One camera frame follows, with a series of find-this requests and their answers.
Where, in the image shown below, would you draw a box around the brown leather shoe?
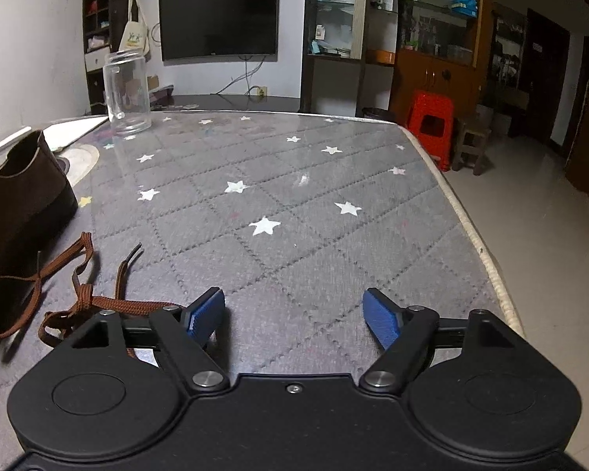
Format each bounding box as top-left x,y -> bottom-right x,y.
0,131 -> 76,339

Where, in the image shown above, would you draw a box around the grey star tablecloth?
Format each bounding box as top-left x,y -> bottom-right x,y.
0,110 -> 526,471

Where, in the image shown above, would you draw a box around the small wooden stool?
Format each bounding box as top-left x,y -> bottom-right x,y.
451,117 -> 490,175

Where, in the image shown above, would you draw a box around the red plastic stool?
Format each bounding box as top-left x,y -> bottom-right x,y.
407,89 -> 454,171

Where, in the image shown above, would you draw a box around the low black tv bench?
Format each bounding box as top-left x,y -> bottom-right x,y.
151,95 -> 301,113

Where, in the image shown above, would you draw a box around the white paper sheet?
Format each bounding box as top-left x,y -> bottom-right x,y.
43,116 -> 108,152

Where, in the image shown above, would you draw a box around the white long bar device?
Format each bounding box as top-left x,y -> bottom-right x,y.
0,126 -> 33,152

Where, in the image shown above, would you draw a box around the clear glass mug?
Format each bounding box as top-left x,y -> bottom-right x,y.
103,49 -> 152,135

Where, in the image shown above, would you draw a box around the canvas tote bag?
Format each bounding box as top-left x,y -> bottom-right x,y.
118,0 -> 150,57

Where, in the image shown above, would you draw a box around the wooden display cabinet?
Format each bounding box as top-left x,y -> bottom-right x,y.
300,0 -> 492,124

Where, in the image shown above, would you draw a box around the dark bookshelf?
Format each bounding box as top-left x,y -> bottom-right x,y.
82,0 -> 128,115

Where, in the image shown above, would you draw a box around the black wall television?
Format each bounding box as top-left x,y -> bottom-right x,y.
159,0 -> 278,62

